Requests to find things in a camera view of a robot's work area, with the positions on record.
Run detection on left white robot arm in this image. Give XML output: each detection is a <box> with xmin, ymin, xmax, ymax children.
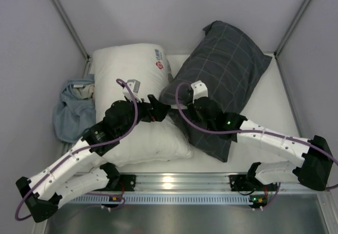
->
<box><xmin>15</xmin><ymin>95</ymin><xmax>171</xmax><ymax>223</ymax></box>

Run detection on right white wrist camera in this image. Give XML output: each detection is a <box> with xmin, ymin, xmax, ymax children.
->
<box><xmin>190</xmin><ymin>80</ymin><xmax>208</xmax><ymax>102</ymax></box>

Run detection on aluminium rail beam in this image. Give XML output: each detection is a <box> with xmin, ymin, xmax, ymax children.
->
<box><xmin>42</xmin><ymin>172</ymin><xmax>331</xmax><ymax>192</ymax></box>

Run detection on aluminium frame post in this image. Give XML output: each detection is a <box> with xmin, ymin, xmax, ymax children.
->
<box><xmin>39</xmin><ymin>0</ymin><xmax>92</xmax><ymax>60</ymax></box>
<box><xmin>273</xmin><ymin>0</ymin><xmax>325</xmax><ymax>58</ymax></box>

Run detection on dark grey checked pillowcase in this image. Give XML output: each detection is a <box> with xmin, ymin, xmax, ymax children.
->
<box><xmin>159</xmin><ymin>21</ymin><xmax>272</xmax><ymax>163</ymax></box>

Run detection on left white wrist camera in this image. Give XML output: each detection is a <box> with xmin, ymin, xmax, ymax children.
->
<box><xmin>122</xmin><ymin>79</ymin><xmax>144</xmax><ymax>102</ymax></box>

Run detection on right aluminium frame post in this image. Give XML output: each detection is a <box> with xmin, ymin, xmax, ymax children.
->
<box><xmin>273</xmin><ymin>0</ymin><xmax>325</xmax><ymax>58</ymax></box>

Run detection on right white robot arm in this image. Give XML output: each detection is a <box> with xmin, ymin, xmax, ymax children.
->
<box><xmin>187</xmin><ymin>97</ymin><xmax>334</xmax><ymax>191</ymax></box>

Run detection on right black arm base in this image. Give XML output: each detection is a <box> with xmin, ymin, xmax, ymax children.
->
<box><xmin>229</xmin><ymin>174</ymin><xmax>265</xmax><ymax>192</ymax></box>

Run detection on left aluminium frame post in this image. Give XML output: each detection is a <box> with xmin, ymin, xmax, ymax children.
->
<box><xmin>39</xmin><ymin>0</ymin><xmax>92</xmax><ymax>60</ymax></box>

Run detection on grey slotted cable duct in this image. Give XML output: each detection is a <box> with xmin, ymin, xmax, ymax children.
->
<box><xmin>69</xmin><ymin>193</ymin><xmax>267</xmax><ymax>205</ymax></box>

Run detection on white bare pillow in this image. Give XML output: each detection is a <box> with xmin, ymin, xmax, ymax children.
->
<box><xmin>92</xmin><ymin>43</ymin><xmax>193</xmax><ymax>167</ymax></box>

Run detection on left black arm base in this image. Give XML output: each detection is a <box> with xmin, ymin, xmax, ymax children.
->
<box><xmin>95</xmin><ymin>174</ymin><xmax>136</xmax><ymax>192</ymax></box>

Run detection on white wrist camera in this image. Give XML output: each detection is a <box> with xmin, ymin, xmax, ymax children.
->
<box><xmin>190</xmin><ymin>80</ymin><xmax>208</xmax><ymax>102</ymax></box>
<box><xmin>122</xmin><ymin>79</ymin><xmax>144</xmax><ymax>102</ymax></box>

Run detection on light blue crumpled cloth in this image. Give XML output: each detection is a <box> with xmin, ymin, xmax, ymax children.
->
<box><xmin>52</xmin><ymin>74</ymin><xmax>96</xmax><ymax>144</ymax></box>

